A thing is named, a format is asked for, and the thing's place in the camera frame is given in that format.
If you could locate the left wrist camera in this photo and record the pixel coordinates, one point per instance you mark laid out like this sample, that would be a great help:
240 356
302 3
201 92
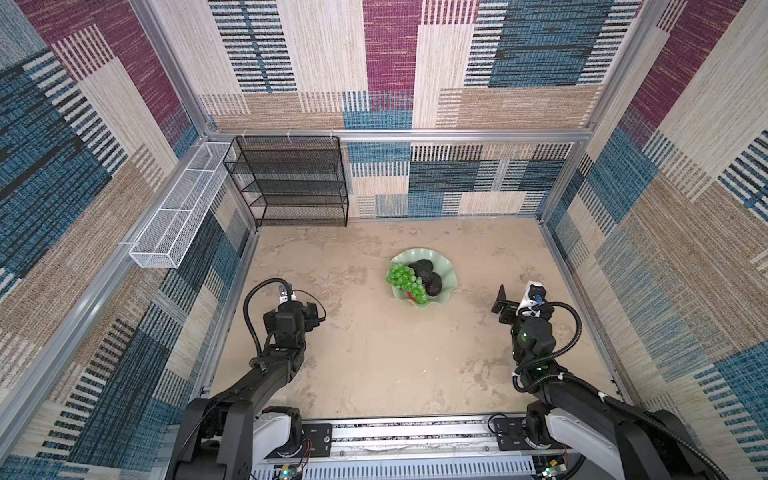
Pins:
286 293

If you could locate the dark fake avocado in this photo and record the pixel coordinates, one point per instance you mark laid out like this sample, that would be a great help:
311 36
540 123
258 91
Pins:
423 269
433 285

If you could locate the white mesh wall basket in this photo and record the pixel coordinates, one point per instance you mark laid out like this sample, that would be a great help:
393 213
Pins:
166 239

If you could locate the light green scalloped bowl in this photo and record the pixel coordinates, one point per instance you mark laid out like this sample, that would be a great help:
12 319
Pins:
442 266

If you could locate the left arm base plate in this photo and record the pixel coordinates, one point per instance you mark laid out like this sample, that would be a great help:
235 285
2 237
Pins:
314 441

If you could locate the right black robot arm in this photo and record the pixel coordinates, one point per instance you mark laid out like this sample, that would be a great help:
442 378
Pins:
626 441

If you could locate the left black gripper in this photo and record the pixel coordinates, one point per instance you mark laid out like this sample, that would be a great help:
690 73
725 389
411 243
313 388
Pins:
309 316

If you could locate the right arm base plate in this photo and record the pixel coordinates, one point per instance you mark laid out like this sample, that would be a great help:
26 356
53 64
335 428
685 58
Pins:
510 435

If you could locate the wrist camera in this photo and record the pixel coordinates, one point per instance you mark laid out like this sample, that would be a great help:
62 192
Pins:
533 299
286 293

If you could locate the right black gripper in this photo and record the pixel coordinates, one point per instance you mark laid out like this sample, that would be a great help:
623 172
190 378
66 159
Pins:
509 308

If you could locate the green fake grape bunch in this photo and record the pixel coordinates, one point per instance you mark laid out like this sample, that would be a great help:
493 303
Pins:
402 278

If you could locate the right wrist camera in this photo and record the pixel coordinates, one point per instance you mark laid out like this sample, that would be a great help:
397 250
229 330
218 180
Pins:
533 299

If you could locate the aluminium front rail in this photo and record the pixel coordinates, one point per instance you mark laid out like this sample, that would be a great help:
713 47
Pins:
395 447

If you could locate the black wire shelf rack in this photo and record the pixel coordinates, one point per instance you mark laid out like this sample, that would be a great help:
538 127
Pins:
290 181

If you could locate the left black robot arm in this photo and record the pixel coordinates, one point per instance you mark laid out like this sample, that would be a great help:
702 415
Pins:
215 436

